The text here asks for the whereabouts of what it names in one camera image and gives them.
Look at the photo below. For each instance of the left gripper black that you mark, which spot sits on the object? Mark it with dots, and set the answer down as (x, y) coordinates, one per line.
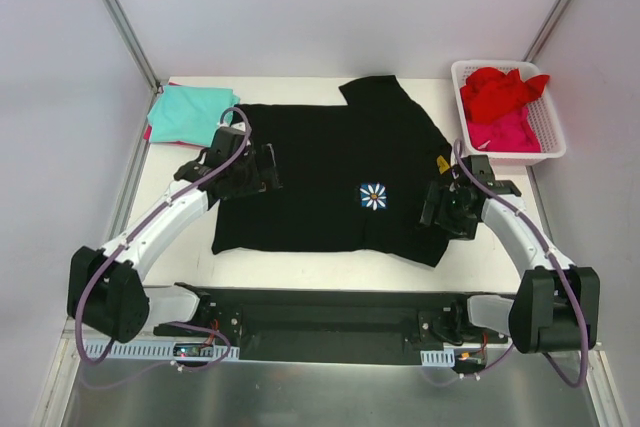
(261, 170)

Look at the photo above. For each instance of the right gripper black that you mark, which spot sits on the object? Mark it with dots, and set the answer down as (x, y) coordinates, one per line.
(432, 204)

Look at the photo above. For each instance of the black t-shirt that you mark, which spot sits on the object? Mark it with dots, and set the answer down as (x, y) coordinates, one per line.
(353, 177)

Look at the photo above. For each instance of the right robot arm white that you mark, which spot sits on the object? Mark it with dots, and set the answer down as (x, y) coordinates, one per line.
(556, 306)

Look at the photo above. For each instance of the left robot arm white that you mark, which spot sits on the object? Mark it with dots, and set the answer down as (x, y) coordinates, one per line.
(145, 247)

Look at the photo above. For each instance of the folded teal t-shirt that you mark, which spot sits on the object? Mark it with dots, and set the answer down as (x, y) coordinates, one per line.
(211, 103)

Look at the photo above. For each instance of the magenta t-shirt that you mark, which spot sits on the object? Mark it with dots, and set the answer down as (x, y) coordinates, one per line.
(510, 133)

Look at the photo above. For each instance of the red t-shirt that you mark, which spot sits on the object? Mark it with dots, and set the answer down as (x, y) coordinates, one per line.
(490, 94)

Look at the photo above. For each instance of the white plastic basket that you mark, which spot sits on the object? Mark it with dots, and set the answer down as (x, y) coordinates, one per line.
(542, 116)

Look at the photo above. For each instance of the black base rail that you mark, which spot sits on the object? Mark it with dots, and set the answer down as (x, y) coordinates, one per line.
(380, 328)

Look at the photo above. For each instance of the left aluminium frame post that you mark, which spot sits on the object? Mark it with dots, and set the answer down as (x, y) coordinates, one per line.
(132, 43)

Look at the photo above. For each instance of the aluminium frame post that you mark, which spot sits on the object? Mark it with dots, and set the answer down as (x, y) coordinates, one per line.
(132, 43)
(545, 31)

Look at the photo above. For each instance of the right aluminium frame post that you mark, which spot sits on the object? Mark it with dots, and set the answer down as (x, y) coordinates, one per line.
(545, 31)

